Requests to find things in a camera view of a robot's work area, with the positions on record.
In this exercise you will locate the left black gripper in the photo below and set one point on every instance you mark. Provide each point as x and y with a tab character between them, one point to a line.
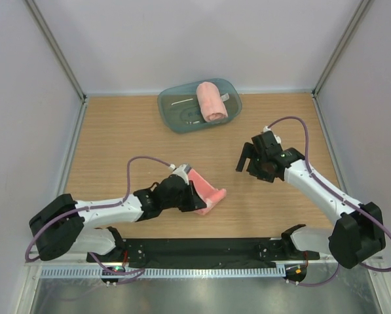
194	201

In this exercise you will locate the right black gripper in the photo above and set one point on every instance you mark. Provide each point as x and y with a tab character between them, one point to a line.
249	151

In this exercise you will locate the long pink towel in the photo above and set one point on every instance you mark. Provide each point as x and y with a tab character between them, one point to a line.
212	107

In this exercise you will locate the teal translucent plastic bin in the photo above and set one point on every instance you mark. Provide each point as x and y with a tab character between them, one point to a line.
180	109

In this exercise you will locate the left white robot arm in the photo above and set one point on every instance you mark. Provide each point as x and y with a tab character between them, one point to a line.
66	222

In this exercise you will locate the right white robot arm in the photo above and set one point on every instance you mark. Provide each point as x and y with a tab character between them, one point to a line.
356	234

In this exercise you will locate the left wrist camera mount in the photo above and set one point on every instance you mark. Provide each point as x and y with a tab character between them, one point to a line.
183	171

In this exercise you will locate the slotted white cable duct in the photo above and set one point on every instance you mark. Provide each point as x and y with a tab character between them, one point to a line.
95	272

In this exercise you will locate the right aluminium frame post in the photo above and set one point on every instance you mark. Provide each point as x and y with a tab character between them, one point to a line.
342	44

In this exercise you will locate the aluminium frame post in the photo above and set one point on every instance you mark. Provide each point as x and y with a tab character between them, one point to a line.
54	46
342	44

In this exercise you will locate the left aluminium frame post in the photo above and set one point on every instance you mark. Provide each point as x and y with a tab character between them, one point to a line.
54	46

